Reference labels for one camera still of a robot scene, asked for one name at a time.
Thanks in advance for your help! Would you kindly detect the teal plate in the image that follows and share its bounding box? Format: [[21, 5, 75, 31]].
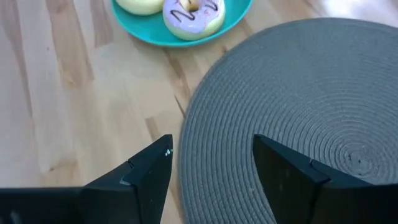
[[111, 0, 253, 49]]

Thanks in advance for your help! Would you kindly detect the large pink donut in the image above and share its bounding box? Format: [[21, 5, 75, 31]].
[[114, 0, 165, 16]]

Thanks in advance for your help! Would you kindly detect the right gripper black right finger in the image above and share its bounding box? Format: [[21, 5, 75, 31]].
[[252, 134, 398, 224]]

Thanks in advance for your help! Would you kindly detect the grey round woven placemat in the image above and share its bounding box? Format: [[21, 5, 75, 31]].
[[178, 17, 398, 224]]

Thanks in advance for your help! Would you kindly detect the large purple donut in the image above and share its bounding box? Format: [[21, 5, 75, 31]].
[[162, 0, 226, 42]]

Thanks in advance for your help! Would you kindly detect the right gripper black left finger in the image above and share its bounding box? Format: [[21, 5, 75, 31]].
[[0, 134, 174, 224]]

